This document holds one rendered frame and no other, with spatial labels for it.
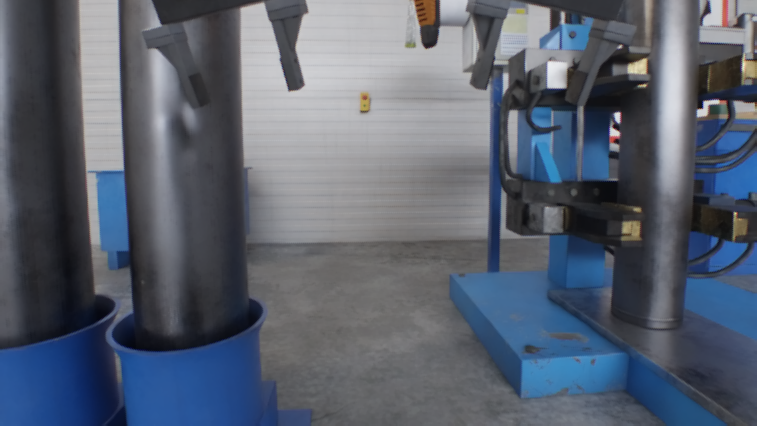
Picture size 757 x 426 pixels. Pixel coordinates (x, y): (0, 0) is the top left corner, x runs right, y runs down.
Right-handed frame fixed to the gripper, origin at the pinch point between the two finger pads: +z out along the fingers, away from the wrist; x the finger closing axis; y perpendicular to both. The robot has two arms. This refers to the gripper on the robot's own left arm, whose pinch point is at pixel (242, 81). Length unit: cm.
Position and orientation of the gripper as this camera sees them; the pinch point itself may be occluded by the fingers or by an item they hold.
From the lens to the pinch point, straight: 51.4
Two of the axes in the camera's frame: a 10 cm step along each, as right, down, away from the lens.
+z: 1.8, 8.8, 4.5
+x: -9.8, 1.1, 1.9
